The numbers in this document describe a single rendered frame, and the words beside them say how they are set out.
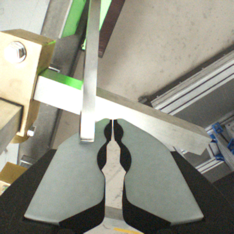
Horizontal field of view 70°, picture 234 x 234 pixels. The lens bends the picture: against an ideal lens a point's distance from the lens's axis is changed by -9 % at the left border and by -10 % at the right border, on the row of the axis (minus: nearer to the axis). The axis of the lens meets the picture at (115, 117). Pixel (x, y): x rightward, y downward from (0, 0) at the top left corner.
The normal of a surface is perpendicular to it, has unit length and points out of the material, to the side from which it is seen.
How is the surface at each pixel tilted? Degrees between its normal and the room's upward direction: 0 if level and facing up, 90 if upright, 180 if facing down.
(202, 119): 0
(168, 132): 0
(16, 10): 0
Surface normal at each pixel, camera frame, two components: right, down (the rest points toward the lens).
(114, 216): 0.38, -0.82
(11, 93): 0.02, 0.47
